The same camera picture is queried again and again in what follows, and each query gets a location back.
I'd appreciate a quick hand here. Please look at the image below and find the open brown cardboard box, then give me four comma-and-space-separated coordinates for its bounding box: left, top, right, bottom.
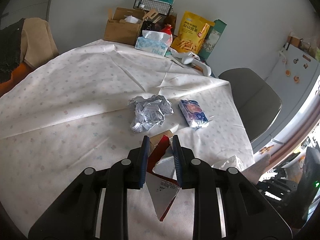
104, 7, 150, 46

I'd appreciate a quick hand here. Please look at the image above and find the blue snack wrapper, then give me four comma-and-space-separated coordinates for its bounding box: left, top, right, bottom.
178, 100, 209, 128

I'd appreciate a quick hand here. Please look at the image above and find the printed paper ball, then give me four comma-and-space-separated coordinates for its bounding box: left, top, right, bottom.
129, 95, 174, 133

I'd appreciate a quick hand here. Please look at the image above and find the red white torn carton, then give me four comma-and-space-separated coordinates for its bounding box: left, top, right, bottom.
145, 136, 180, 222

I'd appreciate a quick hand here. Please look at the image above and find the green tall carton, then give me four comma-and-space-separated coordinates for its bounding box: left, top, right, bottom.
198, 19, 227, 61

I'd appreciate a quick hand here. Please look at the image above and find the tan chair with black garment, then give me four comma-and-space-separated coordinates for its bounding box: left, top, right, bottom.
1, 17, 59, 95

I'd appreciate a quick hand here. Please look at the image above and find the white floral tablecloth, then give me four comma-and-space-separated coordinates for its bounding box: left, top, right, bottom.
1, 40, 254, 235

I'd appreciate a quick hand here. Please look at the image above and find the white refrigerator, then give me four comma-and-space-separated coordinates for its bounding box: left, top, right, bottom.
252, 43, 319, 153

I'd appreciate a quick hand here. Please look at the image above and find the black pen cup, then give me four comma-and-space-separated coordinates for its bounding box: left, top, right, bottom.
140, 21, 155, 31

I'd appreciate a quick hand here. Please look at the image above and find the grey upholstered chair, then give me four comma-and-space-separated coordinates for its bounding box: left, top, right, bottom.
219, 68, 282, 142

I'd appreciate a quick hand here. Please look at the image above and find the black wire basket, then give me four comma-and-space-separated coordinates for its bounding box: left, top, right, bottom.
133, 0, 172, 16

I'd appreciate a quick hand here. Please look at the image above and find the yellow snack bag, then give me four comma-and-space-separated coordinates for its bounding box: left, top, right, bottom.
171, 11, 215, 54

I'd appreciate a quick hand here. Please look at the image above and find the blue tissue box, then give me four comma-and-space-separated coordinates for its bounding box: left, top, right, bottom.
135, 30, 172, 56

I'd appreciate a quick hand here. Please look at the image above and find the red white vase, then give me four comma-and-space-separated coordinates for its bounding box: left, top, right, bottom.
161, 24, 173, 39

